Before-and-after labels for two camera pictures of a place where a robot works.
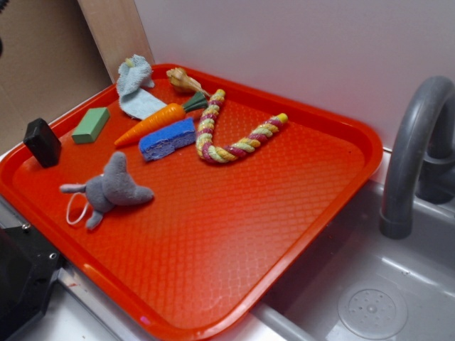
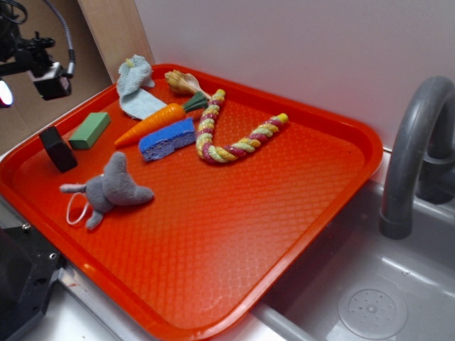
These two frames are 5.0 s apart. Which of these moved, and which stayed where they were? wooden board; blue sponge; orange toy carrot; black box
Moved: black box
Stayed: blue sponge; orange toy carrot; wooden board
